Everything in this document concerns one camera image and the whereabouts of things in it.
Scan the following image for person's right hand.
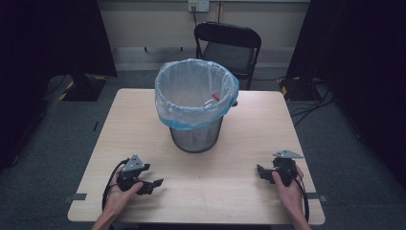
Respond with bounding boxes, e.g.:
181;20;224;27
272;164;306;219

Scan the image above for black floor cables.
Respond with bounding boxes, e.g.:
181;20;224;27
288;80;337;128

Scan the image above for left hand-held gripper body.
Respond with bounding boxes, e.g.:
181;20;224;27
116;153;151;193

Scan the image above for black power cable at socket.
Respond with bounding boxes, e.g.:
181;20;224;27
191;5;199;29

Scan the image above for clear plastic bottle red label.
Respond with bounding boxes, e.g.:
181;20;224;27
203;92;221;108

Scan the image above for black curtain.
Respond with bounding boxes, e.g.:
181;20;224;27
0;0;119;172
285;0;406;191

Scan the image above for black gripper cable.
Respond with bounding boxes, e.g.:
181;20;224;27
101;158;129;213
288;168;311;224

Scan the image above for grey table bracket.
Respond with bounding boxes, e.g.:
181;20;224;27
62;193;88;205
307;193;328;204

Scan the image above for metal mesh trash bin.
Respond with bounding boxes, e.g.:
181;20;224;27
169;116;225;154

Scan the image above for white wall socket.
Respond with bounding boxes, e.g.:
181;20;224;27
187;0;211;13

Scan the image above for translucent blue bin liner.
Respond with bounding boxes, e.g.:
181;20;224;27
154;57;240;131

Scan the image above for black folding chair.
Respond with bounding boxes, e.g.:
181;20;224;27
193;21;263;91

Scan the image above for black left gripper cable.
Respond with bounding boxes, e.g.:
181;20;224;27
101;158;129;213

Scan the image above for person's left hand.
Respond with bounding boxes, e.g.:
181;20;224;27
102;165;145;219

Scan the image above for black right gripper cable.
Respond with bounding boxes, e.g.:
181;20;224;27
288;168;311;224

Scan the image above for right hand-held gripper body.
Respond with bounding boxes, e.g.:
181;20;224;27
272;149;305;188

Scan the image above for black stand base striped tape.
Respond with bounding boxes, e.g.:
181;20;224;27
277;76;321;103
57;73;108;103

